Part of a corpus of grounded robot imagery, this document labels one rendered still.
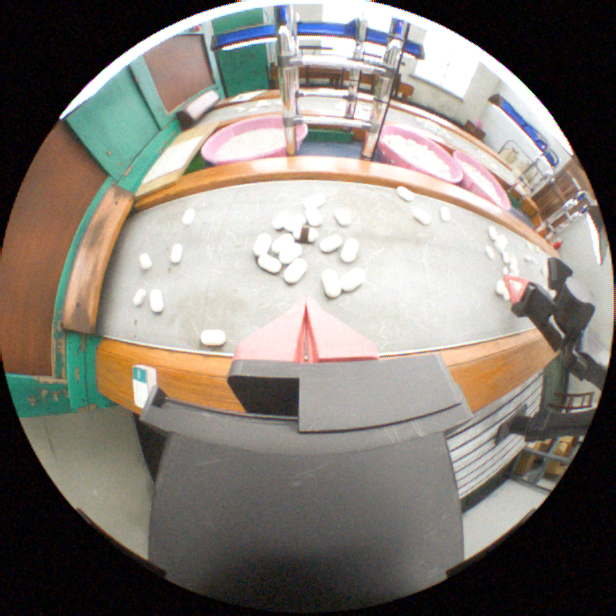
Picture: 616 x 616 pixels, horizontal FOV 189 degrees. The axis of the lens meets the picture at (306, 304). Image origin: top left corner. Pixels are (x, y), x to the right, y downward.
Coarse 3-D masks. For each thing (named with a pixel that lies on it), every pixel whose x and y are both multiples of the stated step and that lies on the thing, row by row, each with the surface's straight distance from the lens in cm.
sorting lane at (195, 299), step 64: (256, 192) 36; (320, 192) 35; (384, 192) 39; (128, 256) 47; (192, 256) 33; (256, 256) 27; (320, 256) 27; (384, 256) 29; (448, 256) 37; (128, 320) 40; (192, 320) 29; (256, 320) 25; (384, 320) 26; (448, 320) 32; (512, 320) 52
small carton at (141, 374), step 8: (136, 368) 31; (144, 368) 30; (152, 368) 30; (136, 376) 31; (144, 376) 29; (152, 376) 30; (136, 384) 31; (144, 384) 30; (152, 384) 30; (136, 392) 32; (144, 392) 30; (136, 400) 32; (144, 400) 30
